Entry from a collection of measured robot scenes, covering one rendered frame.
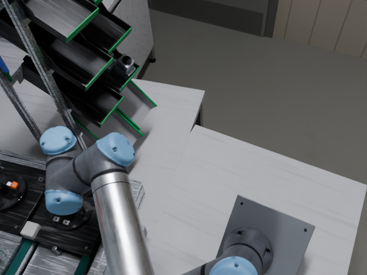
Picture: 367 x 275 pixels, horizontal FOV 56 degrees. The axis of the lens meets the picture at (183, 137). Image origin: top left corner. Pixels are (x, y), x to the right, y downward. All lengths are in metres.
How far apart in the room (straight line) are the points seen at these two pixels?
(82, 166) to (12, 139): 0.97
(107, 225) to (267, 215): 0.57
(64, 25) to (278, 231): 0.81
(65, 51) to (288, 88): 2.14
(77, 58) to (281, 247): 0.81
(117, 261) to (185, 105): 1.05
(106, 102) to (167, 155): 0.38
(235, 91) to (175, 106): 1.32
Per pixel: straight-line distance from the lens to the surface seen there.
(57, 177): 0.77
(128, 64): 1.19
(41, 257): 1.27
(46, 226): 1.24
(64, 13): 0.96
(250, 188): 1.33
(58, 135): 0.83
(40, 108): 1.74
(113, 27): 1.16
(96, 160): 0.70
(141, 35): 2.77
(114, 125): 1.28
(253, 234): 1.08
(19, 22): 0.92
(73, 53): 1.06
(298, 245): 1.11
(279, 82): 2.96
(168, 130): 1.48
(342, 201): 1.38
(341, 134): 2.71
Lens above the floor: 2.01
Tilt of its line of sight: 53 degrees down
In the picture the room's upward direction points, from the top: 5 degrees counter-clockwise
